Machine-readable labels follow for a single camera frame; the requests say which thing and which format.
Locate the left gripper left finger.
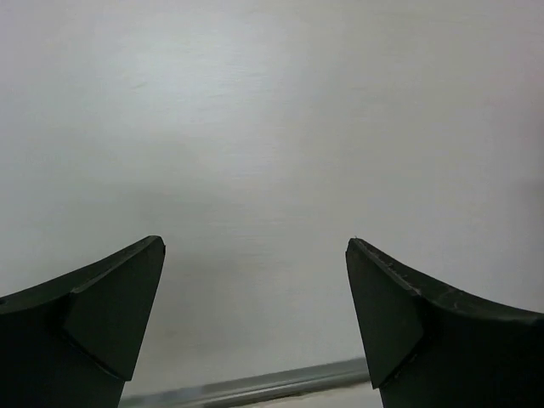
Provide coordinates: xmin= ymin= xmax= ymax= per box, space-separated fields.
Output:
xmin=1 ymin=235 xmax=166 ymax=408

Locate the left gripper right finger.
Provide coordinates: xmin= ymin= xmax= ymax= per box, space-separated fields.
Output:
xmin=346 ymin=238 xmax=543 ymax=408

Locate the aluminium front table rail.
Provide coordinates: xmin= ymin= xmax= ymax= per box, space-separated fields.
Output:
xmin=119 ymin=358 xmax=370 ymax=407

